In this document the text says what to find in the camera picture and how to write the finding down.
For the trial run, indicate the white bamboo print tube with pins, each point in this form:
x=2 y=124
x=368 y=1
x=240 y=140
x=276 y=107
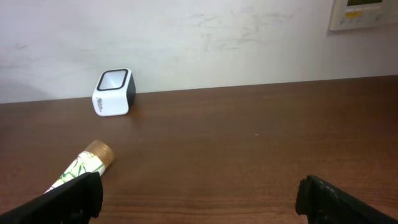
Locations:
x=96 y=157

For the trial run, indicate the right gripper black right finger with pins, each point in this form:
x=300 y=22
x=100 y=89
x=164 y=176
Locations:
x=322 y=202

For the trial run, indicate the white wall control panel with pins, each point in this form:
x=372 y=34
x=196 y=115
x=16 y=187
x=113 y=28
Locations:
x=356 y=14

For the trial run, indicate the white barcode scanner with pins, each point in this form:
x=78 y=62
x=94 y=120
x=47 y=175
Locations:
x=114 y=93

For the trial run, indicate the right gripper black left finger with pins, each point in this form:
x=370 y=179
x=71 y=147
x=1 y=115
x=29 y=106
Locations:
x=76 y=201

